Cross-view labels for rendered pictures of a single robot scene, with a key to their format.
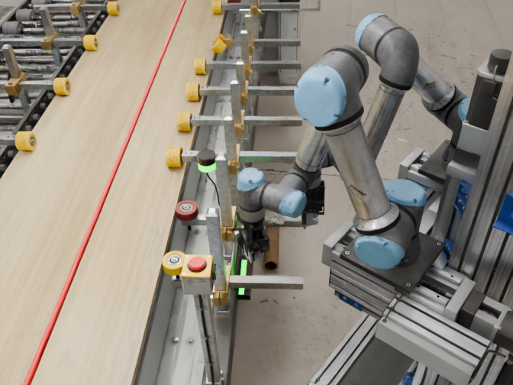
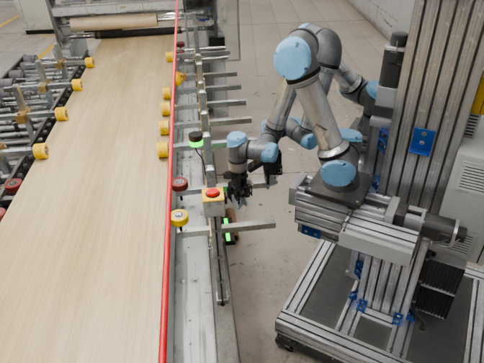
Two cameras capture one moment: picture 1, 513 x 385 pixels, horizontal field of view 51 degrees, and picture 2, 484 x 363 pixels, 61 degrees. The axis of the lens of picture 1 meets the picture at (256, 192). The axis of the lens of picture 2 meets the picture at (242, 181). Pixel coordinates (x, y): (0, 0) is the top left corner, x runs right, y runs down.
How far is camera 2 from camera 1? 0.36 m
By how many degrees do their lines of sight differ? 10
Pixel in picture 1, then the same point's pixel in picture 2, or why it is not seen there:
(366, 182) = (327, 119)
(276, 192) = (258, 145)
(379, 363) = (329, 289)
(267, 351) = (242, 299)
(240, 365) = not seen: hidden behind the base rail
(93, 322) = (125, 263)
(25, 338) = (72, 280)
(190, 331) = (193, 273)
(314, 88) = (289, 51)
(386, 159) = (302, 159)
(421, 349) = (374, 244)
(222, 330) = not seen: hidden behind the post
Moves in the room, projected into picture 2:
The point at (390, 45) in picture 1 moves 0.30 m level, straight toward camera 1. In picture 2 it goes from (322, 39) to (330, 65)
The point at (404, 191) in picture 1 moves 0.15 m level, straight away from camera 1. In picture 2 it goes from (346, 133) to (344, 115)
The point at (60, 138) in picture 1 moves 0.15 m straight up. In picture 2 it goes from (68, 148) to (60, 123)
